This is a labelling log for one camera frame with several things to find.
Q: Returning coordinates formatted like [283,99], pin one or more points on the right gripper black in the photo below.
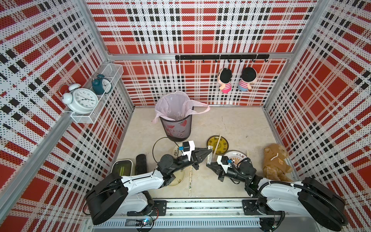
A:
[221,170]

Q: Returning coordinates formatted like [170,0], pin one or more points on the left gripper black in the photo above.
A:
[193,159]

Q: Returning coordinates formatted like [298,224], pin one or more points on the chopsticks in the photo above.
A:
[210,155]
[190,182]

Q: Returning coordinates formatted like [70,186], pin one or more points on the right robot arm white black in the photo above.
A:
[307,198]

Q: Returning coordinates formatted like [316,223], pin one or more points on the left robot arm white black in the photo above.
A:
[127,193]

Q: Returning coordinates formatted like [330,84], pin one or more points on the white plate orange sunburst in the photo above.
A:
[235,155]

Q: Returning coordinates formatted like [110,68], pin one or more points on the yellow patterned plate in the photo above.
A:
[222,147]

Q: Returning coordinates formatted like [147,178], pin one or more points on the cream plate with black mark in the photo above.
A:
[176,151]

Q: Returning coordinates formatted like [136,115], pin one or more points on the black mesh trash bin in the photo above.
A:
[177,126]

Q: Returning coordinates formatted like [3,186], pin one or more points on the cream plate with flowers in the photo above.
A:
[179,177]

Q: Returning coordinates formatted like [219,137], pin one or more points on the pink plastic bin liner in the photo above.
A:
[177,105]

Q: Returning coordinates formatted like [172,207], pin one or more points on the brown teddy bear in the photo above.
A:
[274,164]

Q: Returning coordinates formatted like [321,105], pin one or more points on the doll with pink shirt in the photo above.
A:
[224,80]

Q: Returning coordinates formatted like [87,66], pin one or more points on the doll with striped blue shirt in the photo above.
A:
[248,77]

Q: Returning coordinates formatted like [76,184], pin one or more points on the green circuit board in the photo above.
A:
[146,222]

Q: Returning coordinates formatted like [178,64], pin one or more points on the teal alarm clock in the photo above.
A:
[101,85]

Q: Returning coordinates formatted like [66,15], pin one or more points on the white alarm clock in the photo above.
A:
[80,100]

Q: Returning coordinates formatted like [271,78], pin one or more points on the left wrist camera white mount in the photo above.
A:
[187,148]

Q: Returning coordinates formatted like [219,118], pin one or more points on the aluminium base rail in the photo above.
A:
[208,215]

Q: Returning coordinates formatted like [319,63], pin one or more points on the black wall hook rail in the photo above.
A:
[221,57]

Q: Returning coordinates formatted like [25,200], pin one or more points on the white wire wall shelf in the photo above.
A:
[113,72]

